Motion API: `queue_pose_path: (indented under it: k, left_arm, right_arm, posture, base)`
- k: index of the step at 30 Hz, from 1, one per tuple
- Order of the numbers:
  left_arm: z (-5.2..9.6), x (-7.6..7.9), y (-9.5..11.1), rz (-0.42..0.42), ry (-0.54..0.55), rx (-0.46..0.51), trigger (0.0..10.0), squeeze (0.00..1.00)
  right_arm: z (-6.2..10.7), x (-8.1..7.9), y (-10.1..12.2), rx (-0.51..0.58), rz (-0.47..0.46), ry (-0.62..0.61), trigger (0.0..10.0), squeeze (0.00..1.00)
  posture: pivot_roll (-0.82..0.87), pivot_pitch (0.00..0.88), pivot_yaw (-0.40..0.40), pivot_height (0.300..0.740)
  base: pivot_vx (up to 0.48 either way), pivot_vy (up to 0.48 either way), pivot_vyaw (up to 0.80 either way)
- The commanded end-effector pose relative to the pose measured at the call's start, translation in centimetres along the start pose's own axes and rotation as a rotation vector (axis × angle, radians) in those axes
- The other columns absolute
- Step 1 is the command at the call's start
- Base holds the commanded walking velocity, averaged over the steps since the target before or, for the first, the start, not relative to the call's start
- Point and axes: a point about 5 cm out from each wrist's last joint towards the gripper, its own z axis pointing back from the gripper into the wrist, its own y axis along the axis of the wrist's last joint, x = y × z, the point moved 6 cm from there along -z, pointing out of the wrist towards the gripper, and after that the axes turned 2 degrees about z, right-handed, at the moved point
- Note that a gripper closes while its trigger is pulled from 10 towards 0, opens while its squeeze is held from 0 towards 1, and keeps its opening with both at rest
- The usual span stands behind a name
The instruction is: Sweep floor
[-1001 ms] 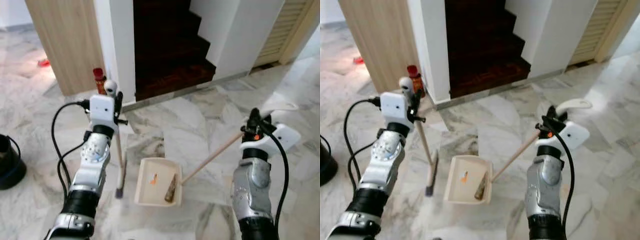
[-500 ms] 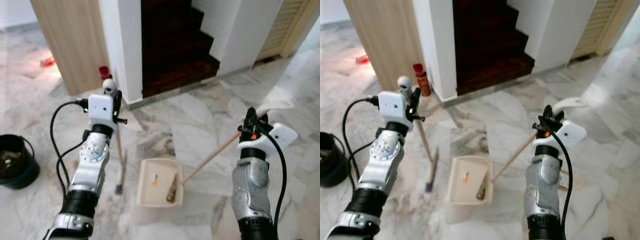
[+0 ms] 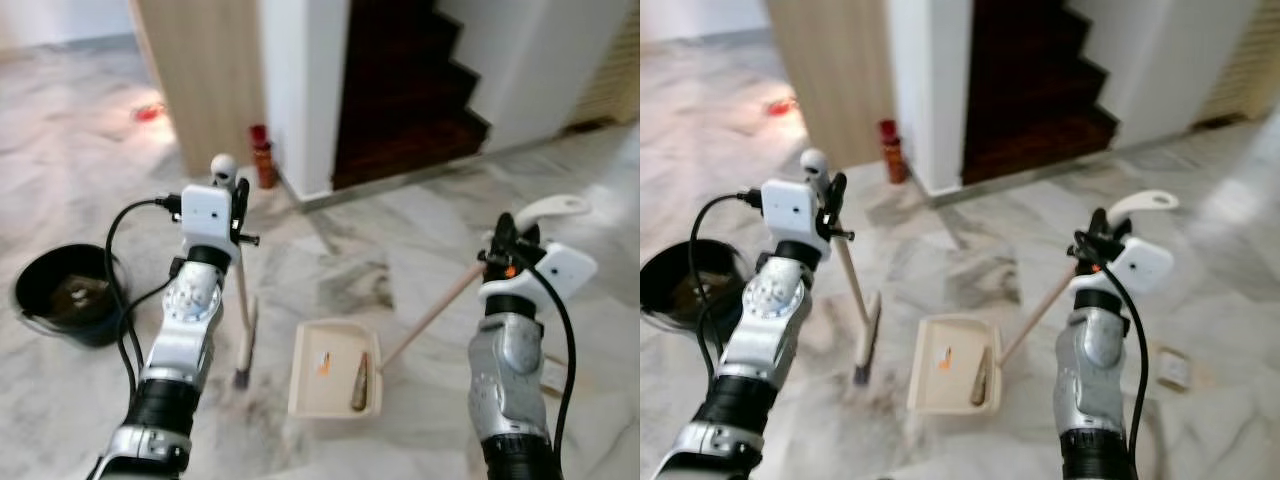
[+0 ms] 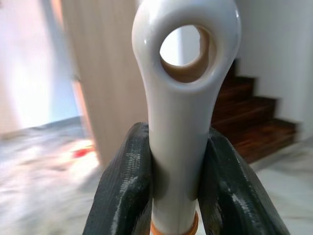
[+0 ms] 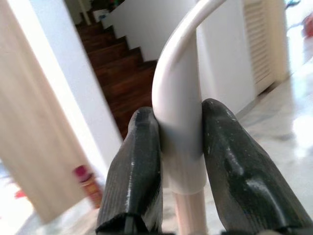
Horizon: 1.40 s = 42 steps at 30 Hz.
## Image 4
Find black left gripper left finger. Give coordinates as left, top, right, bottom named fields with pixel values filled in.
left=81, top=121, right=154, bottom=235

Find dark wooden stairs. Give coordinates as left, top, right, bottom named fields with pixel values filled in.
left=209, top=58, right=304, bottom=164

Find light wooden cabinet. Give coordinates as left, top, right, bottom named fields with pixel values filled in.
left=61, top=0, right=150, bottom=167

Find red pet bowl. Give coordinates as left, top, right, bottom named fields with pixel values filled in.
left=72, top=146, right=95, bottom=159

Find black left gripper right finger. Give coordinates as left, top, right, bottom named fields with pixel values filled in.
left=197, top=127, right=285, bottom=235

